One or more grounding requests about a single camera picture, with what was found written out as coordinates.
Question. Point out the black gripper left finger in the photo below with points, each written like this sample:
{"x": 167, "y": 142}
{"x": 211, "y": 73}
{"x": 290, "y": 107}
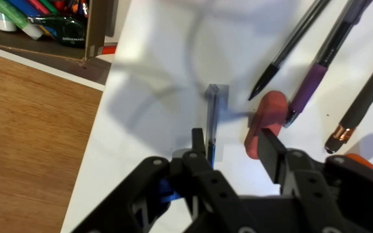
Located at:
{"x": 197, "y": 142}

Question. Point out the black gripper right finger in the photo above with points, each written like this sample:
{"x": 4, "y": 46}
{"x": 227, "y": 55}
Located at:
{"x": 275, "y": 150}

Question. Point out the blue marker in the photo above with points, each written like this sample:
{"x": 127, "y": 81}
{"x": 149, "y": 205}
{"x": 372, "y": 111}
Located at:
{"x": 213, "y": 111}

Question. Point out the white drawer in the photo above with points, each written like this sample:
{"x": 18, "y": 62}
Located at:
{"x": 44, "y": 67}

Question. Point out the green marker white cap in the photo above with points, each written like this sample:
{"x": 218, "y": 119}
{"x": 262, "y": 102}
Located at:
{"x": 12, "y": 14}

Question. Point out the purple grip pen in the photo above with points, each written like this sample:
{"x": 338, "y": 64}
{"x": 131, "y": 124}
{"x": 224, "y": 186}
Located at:
{"x": 311, "y": 81}

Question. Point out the orange white glue stick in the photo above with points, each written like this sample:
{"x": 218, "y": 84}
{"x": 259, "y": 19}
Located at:
{"x": 359, "y": 158}

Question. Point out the white desk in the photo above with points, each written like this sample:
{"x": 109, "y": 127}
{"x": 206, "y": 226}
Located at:
{"x": 161, "y": 51}

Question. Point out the black ballpoint pen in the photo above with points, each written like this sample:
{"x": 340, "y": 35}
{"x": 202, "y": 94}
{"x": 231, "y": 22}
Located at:
{"x": 290, "y": 42}

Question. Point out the brown organizer box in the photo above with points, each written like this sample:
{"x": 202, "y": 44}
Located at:
{"x": 96, "y": 26}

